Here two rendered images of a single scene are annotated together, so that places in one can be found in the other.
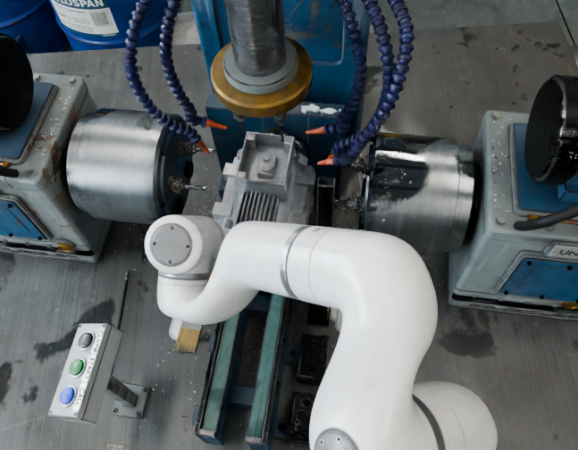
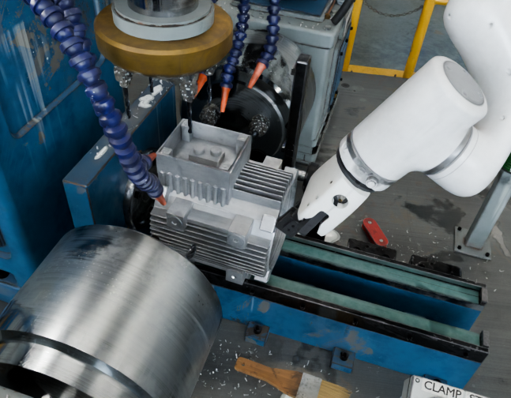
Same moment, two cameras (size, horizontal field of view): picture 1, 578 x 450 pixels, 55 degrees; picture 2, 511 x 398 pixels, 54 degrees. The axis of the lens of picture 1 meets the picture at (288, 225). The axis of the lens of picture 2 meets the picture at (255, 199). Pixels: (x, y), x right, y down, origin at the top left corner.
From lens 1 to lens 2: 0.96 m
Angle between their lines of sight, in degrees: 53
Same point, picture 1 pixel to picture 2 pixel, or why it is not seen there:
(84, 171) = (140, 367)
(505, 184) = (291, 19)
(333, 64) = (100, 63)
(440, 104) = not seen: hidden behind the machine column
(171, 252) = (471, 87)
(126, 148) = (132, 278)
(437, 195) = (290, 53)
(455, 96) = not seen: hidden behind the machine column
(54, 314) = not seen: outside the picture
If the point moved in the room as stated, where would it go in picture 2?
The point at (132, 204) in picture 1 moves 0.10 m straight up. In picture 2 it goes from (204, 328) to (204, 279)
